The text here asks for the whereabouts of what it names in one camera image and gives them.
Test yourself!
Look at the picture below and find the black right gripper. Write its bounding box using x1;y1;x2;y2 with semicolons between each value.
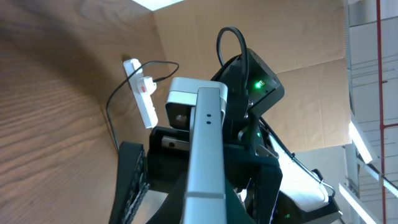
147;126;189;193

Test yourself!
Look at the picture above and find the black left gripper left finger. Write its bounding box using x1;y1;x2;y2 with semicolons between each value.
109;142;149;224

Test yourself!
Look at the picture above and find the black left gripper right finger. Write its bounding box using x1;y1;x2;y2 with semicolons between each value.
226;148;282;224

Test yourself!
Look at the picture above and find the black charging cable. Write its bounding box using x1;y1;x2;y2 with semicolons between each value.
105;60;180;152

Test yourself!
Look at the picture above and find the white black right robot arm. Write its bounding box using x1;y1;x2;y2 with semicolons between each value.
149;50;342;224

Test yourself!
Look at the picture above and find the white USB charger adapter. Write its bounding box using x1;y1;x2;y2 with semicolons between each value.
137;76;157;95

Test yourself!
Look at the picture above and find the white power strip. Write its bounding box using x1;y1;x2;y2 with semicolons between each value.
123;58;158;129

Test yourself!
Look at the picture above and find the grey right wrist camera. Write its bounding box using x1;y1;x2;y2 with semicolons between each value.
165;77;228;131

